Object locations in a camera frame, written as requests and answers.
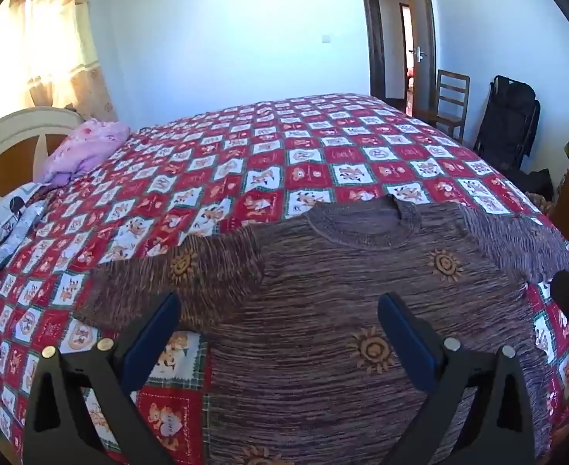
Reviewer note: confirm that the red printed bedspread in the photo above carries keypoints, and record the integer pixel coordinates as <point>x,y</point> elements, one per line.
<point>265,164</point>

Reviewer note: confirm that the cream wooden headboard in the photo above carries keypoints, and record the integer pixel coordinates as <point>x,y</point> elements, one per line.
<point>8,155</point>

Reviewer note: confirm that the pink pillow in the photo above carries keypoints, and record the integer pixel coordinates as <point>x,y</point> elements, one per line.
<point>83,150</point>

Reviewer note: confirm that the brown wooden door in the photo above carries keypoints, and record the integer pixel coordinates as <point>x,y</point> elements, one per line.
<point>422,19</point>

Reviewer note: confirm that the black bag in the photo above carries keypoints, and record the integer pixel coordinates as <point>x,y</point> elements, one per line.
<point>507,121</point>

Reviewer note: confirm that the white patterned pillow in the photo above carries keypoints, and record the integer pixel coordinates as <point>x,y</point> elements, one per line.
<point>8,232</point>

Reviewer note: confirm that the yellow patterned curtain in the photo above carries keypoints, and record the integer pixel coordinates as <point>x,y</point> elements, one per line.
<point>47,34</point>

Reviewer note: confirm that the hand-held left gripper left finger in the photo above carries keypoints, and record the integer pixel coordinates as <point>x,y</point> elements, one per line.
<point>151,344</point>

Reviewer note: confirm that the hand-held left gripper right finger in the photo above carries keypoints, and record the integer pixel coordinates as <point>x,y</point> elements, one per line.
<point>408,344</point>

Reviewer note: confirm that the wooden chair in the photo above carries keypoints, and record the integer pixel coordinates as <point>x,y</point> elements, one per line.
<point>451,101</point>

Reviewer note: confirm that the brown knitted sweater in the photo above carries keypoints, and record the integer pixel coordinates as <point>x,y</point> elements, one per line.
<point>313,324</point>

